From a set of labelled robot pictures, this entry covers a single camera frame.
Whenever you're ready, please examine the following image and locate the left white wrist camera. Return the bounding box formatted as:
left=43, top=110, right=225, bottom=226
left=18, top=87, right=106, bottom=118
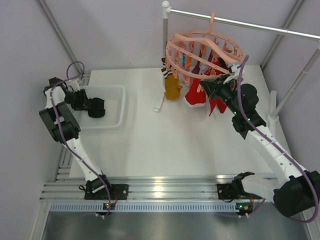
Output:
left=66, top=80, right=81, bottom=92

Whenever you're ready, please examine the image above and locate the red white santa sock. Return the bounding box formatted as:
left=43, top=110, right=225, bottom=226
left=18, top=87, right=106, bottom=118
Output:
left=184, top=78, right=206, bottom=108

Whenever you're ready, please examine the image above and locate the mustard yellow striped sock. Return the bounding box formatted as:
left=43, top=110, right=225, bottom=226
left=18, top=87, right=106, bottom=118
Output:
left=161, top=57, right=183, bottom=101

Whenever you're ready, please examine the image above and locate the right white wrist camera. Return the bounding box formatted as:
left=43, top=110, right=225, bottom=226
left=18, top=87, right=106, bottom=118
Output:
left=228, top=62, right=244, bottom=78

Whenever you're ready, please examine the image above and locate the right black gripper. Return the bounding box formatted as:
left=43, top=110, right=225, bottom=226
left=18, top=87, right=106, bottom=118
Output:
left=201, top=73, right=242, bottom=116

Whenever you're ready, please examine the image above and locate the white plastic mesh basket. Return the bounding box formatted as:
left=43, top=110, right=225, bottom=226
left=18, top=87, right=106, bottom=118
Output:
left=71, top=85, right=126, bottom=131

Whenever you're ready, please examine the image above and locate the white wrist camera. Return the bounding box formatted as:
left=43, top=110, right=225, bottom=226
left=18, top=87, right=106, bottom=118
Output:
left=66, top=80, right=81, bottom=92
left=228, top=62, right=244, bottom=78

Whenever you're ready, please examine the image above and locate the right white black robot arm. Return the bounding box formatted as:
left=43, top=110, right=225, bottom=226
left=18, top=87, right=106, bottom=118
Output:
left=199, top=77, right=320, bottom=221

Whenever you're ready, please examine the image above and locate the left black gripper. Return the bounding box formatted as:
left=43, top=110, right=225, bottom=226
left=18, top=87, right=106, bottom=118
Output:
left=63, top=88, right=93, bottom=111

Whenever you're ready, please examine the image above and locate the red black sock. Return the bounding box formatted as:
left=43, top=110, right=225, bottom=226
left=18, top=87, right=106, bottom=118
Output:
left=209, top=98, right=219, bottom=116

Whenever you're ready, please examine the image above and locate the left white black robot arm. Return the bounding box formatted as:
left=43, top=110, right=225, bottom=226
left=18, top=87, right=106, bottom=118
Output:
left=39, top=77, right=113, bottom=199

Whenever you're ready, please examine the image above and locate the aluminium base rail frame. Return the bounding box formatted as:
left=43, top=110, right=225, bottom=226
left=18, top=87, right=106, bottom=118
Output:
left=39, top=71, right=313, bottom=215

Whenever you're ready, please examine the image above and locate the pink round clip hanger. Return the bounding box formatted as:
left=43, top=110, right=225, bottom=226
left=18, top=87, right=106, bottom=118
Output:
left=165, top=12, right=244, bottom=86

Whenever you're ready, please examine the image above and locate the silver white clothes rack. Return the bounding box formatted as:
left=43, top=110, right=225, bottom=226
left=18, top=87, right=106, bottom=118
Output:
left=161, top=0, right=320, bottom=124

